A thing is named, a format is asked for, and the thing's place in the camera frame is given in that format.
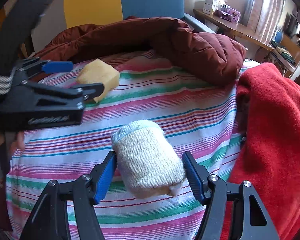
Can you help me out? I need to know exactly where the grey yellow blue chair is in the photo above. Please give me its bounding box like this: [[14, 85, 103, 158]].
[[20, 0, 216, 58]]

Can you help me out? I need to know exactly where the red fleece blanket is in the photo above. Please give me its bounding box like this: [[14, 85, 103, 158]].
[[228, 63, 300, 239]]

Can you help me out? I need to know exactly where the yellow sponge block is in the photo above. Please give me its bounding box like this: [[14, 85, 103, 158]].
[[76, 59, 120, 102]]

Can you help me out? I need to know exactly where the wooden side desk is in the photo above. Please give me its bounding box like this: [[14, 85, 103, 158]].
[[193, 9, 273, 51]]

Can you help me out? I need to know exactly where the striped pink green tablecloth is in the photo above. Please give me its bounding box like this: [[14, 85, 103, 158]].
[[6, 50, 243, 239]]

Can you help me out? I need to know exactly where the white carton on desk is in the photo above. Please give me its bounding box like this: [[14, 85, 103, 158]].
[[203, 0, 214, 15]]

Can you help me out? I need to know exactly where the white sock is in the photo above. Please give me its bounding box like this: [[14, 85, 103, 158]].
[[111, 120, 186, 199]]

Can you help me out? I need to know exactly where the folding chair with clothes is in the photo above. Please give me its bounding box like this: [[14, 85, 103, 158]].
[[265, 26, 300, 81]]

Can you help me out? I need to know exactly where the left hand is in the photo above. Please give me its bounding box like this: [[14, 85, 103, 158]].
[[0, 132, 25, 153]]

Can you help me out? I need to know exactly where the purple box on desk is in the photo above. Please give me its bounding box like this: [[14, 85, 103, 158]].
[[214, 8, 241, 23]]

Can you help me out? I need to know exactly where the dark red puffer jacket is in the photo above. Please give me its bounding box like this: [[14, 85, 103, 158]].
[[36, 16, 246, 86]]

